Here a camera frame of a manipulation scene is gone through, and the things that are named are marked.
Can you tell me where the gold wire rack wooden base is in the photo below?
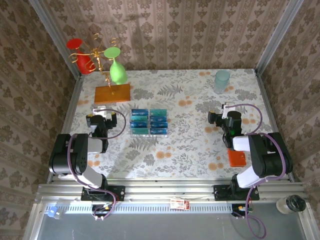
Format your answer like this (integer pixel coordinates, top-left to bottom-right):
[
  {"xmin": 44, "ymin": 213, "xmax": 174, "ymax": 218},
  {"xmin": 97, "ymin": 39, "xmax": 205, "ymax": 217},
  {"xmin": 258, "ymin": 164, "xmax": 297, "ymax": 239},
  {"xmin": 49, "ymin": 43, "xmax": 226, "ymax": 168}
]
[{"xmin": 68, "ymin": 33, "xmax": 132, "ymax": 105}]

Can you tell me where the grey metal panel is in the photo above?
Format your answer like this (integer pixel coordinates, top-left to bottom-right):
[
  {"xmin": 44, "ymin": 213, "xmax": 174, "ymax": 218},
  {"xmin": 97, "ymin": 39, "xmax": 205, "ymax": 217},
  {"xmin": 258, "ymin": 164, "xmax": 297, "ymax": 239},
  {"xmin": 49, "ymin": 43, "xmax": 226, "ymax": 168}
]
[{"xmin": 23, "ymin": 202, "xmax": 313, "ymax": 240}]

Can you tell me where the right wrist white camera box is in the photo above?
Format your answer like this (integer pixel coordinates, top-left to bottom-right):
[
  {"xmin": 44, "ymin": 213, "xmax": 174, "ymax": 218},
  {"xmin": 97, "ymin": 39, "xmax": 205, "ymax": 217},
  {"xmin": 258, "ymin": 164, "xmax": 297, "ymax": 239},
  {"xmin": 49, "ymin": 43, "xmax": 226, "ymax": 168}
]
[{"xmin": 222, "ymin": 101, "xmax": 235, "ymax": 119}]

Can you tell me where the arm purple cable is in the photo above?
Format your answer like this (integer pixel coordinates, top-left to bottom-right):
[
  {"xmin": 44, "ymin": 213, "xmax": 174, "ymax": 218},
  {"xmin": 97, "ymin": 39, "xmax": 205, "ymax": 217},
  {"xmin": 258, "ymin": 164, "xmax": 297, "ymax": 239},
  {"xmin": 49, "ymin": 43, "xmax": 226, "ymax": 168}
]
[
  {"xmin": 66, "ymin": 108, "xmax": 127, "ymax": 222},
  {"xmin": 232, "ymin": 103, "xmax": 288, "ymax": 238}
]

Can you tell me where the red wine glass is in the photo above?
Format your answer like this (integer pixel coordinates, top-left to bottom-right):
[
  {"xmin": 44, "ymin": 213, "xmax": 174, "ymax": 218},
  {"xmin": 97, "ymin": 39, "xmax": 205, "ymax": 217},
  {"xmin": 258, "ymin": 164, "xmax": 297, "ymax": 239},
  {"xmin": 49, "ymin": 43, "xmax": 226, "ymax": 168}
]
[{"xmin": 66, "ymin": 38, "xmax": 95, "ymax": 75}]

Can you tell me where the green wine glass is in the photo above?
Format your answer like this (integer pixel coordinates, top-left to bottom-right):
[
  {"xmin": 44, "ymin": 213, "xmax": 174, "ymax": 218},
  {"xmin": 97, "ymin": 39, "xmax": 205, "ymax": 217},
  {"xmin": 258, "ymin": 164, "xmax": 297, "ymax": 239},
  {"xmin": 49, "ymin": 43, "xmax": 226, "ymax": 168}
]
[{"xmin": 103, "ymin": 47, "xmax": 128, "ymax": 85}]

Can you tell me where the aluminium frame post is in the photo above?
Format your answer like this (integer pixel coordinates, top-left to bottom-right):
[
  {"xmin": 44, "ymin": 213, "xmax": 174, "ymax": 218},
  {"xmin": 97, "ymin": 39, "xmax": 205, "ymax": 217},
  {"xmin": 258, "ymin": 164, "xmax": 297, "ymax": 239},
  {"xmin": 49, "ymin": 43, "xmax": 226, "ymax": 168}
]
[
  {"xmin": 27, "ymin": 0, "xmax": 85, "ymax": 81},
  {"xmin": 253, "ymin": 0, "xmax": 306, "ymax": 76}
]

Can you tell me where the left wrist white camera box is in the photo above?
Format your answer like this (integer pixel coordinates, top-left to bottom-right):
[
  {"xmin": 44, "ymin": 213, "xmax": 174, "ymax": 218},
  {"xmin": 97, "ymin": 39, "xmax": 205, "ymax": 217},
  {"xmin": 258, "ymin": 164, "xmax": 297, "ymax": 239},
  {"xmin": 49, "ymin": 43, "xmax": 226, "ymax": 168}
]
[{"xmin": 92, "ymin": 105, "xmax": 113, "ymax": 120}]

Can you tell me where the black yellow power connector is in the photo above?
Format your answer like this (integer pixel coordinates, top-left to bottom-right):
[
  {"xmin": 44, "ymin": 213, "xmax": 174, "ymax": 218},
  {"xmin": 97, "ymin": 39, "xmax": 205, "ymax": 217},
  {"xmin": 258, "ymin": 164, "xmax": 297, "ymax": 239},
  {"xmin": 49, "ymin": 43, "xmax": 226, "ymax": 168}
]
[
  {"xmin": 231, "ymin": 203, "xmax": 251, "ymax": 218},
  {"xmin": 91, "ymin": 203, "xmax": 114, "ymax": 218}
]

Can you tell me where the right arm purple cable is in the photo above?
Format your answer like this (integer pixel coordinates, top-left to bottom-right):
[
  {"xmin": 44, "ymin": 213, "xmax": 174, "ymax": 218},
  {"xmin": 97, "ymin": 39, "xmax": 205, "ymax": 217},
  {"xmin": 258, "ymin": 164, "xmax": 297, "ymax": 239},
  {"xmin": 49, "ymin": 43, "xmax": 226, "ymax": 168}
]
[{"xmin": 232, "ymin": 103, "xmax": 288, "ymax": 238}]

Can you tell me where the glass jar black lid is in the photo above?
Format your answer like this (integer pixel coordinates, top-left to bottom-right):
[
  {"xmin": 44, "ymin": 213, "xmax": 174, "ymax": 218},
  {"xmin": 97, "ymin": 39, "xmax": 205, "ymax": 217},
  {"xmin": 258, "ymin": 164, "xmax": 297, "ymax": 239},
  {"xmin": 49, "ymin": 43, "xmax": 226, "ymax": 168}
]
[{"xmin": 276, "ymin": 194, "xmax": 307, "ymax": 215}]

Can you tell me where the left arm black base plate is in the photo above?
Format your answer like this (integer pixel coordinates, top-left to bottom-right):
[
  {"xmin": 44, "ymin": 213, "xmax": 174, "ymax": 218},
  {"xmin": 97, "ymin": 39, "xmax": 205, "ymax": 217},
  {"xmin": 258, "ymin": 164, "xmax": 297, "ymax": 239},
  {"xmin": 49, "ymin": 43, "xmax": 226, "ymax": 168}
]
[{"xmin": 81, "ymin": 185, "xmax": 126, "ymax": 202}]

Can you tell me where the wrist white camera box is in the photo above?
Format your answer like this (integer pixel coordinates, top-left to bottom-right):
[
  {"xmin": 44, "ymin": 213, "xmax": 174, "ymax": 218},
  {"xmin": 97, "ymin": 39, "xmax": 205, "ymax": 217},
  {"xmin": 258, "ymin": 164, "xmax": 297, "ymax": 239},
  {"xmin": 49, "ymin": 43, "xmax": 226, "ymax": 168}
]
[
  {"xmin": 222, "ymin": 101, "xmax": 235, "ymax": 119},
  {"xmin": 92, "ymin": 105, "xmax": 113, "ymax": 120}
]

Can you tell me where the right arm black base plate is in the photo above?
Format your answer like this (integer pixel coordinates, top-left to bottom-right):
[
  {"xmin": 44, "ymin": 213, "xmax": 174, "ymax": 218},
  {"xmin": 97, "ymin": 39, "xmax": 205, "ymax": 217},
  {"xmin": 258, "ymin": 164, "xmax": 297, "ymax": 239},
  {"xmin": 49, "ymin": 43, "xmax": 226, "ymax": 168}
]
[{"xmin": 213, "ymin": 184, "xmax": 260, "ymax": 202}]

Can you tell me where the red white sticker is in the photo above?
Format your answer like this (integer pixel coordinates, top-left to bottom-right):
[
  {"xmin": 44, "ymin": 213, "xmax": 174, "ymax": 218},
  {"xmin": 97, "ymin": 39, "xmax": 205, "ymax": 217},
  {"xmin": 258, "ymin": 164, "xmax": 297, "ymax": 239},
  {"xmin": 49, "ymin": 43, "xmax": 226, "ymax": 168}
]
[{"xmin": 170, "ymin": 198, "xmax": 190, "ymax": 210}]

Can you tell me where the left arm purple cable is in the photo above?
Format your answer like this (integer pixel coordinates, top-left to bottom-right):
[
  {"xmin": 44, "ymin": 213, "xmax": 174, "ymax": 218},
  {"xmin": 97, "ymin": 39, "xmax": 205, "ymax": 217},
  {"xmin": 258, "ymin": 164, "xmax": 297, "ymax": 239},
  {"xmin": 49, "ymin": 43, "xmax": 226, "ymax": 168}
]
[{"xmin": 66, "ymin": 108, "xmax": 127, "ymax": 222}]

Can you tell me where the aluminium side rail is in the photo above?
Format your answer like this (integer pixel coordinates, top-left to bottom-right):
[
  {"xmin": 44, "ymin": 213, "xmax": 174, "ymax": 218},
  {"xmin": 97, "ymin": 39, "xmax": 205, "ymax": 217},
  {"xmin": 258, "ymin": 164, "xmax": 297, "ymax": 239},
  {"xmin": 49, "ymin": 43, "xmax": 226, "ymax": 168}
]
[
  {"xmin": 254, "ymin": 69, "xmax": 296, "ymax": 182},
  {"xmin": 47, "ymin": 74, "xmax": 85, "ymax": 185}
]

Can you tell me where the aluminium front beam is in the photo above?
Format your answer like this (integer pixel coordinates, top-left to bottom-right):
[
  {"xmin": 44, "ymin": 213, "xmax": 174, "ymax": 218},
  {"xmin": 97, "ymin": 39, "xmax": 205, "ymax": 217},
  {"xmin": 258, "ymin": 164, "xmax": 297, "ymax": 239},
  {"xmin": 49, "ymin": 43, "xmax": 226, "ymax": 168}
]
[{"xmin": 34, "ymin": 181, "xmax": 308, "ymax": 204}]

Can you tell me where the orange card holder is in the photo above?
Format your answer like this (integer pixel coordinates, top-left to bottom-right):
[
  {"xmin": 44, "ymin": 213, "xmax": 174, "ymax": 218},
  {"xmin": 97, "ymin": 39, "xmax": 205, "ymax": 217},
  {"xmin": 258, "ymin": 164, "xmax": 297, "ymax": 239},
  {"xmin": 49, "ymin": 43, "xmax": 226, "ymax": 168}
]
[{"xmin": 227, "ymin": 149, "xmax": 248, "ymax": 168}]

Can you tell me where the pale blue plastic cup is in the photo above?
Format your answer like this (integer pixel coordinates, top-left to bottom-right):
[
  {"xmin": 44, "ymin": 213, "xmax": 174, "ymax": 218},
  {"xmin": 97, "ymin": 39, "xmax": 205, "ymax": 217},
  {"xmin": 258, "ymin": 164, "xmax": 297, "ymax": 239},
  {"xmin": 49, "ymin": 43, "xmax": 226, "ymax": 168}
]
[{"xmin": 214, "ymin": 69, "xmax": 231, "ymax": 95}]

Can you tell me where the slotted grey cable duct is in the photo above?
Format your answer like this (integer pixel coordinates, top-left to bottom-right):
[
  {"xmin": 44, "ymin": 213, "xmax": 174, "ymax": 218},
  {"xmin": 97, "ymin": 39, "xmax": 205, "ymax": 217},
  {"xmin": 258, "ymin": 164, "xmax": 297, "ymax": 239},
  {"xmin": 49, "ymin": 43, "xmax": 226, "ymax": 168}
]
[{"xmin": 44, "ymin": 201, "xmax": 251, "ymax": 215}]

